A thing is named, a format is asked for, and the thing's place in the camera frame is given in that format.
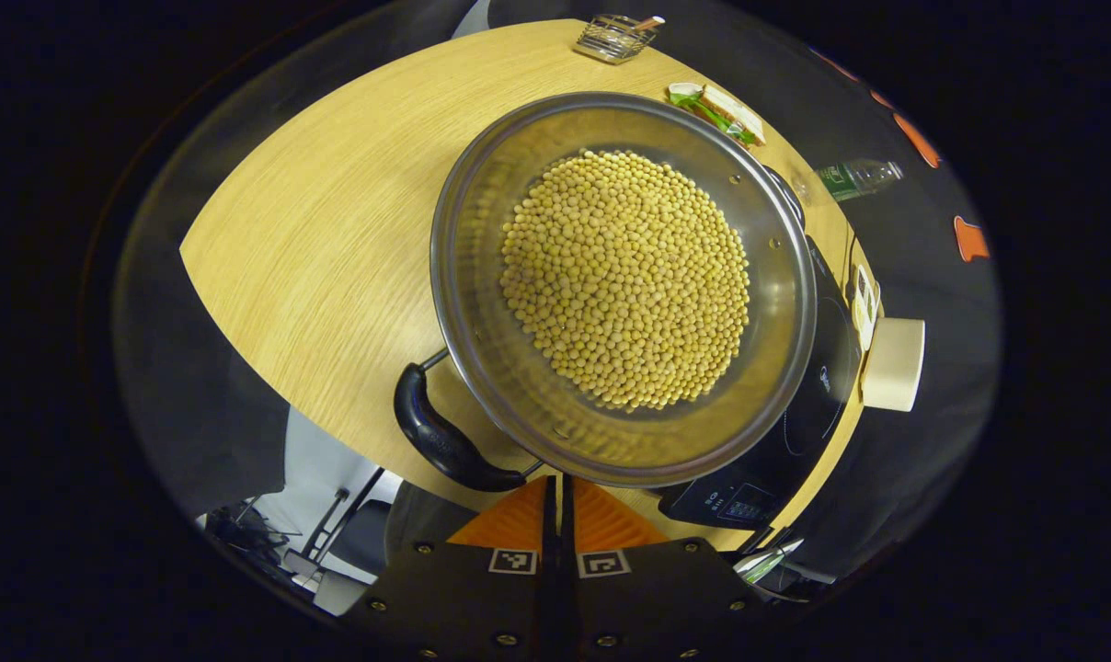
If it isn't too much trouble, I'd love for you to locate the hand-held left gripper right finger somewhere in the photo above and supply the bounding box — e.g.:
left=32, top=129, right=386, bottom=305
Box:
left=563, top=475, right=768, bottom=662

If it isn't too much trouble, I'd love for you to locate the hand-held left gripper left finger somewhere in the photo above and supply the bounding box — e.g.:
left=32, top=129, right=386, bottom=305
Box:
left=344, top=475, right=561, bottom=662

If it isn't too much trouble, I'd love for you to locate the black induction cooktop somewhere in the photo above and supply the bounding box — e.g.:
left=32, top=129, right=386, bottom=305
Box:
left=657, top=234, right=865, bottom=531

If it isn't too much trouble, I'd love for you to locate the pile of soybeans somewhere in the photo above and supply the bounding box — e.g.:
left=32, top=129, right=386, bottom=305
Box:
left=498, top=149, right=752, bottom=413

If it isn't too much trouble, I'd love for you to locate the steel pot with black handle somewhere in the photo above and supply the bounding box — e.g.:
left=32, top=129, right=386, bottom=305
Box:
left=393, top=90, right=819, bottom=493

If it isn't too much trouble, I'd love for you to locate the black metal stand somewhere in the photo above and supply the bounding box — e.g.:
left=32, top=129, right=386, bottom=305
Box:
left=284, top=464, right=386, bottom=580

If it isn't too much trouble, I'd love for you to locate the white toaster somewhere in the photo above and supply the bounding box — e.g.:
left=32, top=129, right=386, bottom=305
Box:
left=861, top=317, right=926, bottom=413

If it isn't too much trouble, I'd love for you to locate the white divided dish of beans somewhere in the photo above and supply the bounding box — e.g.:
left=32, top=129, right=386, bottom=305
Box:
left=850, top=264, right=881, bottom=352

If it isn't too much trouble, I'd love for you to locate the clear plastic water bottle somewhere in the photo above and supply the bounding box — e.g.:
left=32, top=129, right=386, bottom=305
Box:
left=792, top=159, right=906, bottom=205

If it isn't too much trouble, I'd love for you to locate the lettuce sandwich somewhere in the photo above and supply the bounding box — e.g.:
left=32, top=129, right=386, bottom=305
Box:
left=668, top=83, right=766, bottom=148

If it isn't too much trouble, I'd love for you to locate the metal wire utensil holder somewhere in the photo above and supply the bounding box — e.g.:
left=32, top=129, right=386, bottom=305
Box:
left=574, top=14, right=658, bottom=65

